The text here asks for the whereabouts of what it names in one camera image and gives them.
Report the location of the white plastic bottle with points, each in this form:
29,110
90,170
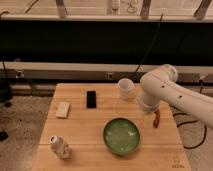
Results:
60,147

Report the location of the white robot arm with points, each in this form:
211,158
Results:
160,84

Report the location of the white rectangular block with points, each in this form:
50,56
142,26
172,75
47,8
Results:
62,110

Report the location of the green bowl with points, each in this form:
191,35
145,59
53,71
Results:
121,136

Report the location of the black chair base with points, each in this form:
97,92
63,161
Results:
5,97

